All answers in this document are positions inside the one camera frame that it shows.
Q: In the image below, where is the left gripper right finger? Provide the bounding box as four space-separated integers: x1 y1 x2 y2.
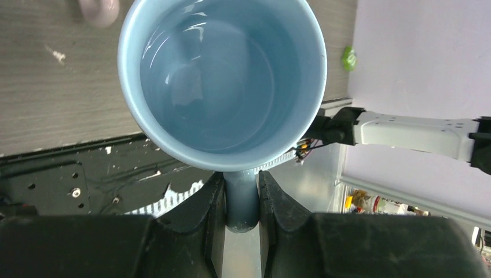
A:
259 171 489 277

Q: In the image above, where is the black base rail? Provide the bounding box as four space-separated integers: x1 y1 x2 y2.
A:
1 134 211 217

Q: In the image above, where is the lilac mug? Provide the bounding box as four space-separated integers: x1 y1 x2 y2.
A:
78 0 120 28

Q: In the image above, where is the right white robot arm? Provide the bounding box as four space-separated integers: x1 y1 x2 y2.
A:
305 107 490 174

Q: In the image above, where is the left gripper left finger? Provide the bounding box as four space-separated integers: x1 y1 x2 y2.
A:
1 173 225 277

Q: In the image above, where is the light blue mug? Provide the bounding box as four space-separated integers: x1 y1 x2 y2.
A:
117 1 328 233

